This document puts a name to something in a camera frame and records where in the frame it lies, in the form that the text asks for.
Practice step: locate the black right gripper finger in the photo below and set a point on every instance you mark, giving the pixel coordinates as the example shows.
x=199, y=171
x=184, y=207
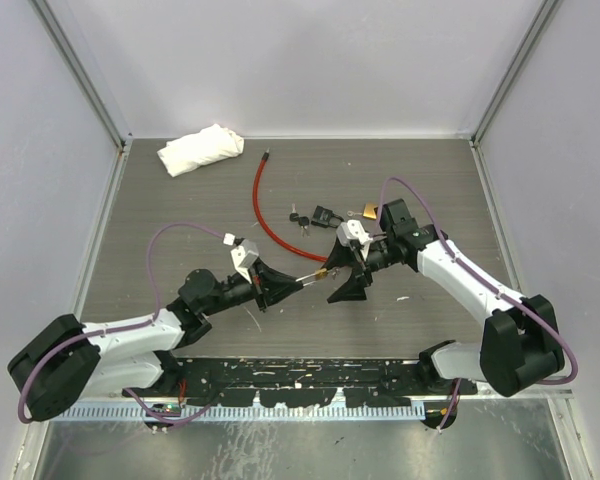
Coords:
x=353, y=289
x=342, y=254

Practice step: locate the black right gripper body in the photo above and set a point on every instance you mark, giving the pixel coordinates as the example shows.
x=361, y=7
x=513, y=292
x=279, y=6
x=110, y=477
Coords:
x=380, y=254

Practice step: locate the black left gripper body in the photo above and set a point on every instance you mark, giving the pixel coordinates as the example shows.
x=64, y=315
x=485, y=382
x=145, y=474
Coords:
x=236, y=290

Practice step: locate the small brass padlock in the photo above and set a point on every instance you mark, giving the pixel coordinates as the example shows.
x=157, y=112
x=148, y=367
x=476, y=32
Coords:
x=313, y=277

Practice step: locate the black padlock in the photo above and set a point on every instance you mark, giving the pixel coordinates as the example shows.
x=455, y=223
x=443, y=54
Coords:
x=325, y=218

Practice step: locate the large brass padlock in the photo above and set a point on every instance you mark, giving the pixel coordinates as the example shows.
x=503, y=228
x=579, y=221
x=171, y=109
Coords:
x=370, y=211

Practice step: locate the black-headed key bunch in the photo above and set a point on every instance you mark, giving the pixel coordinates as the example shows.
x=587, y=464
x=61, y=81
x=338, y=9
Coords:
x=302, y=221

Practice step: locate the white cloth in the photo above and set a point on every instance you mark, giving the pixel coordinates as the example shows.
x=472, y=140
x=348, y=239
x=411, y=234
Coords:
x=190, y=152

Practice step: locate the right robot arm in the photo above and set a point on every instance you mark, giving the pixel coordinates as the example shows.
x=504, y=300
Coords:
x=519, y=345

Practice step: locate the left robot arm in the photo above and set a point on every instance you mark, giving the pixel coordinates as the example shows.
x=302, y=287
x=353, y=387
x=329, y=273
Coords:
x=69, y=359

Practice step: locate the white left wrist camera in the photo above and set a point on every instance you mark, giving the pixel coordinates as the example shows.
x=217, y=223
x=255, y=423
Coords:
x=244, y=257

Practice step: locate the aluminium frame rail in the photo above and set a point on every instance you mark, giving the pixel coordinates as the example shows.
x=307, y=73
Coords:
x=483, y=393

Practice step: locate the red cable lock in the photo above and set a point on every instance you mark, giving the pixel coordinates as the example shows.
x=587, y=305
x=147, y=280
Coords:
x=263, y=223

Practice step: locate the blue slotted cable duct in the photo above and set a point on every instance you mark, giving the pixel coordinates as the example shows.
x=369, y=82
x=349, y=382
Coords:
x=338, y=411

